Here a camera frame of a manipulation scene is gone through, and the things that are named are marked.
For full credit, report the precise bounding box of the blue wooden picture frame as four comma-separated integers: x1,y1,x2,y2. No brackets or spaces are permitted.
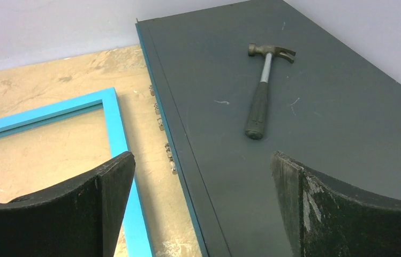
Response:
0,88,154,256

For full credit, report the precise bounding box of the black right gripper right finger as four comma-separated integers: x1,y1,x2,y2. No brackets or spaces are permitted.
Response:
271,151,401,256

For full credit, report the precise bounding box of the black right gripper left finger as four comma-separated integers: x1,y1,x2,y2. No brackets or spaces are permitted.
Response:
0,152,135,256

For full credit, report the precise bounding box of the dark grey flat box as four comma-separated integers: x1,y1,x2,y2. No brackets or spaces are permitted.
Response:
136,1,401,256

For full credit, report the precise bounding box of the claw hammer with grey handle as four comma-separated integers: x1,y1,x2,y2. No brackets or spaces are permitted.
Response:
245,43,296,140

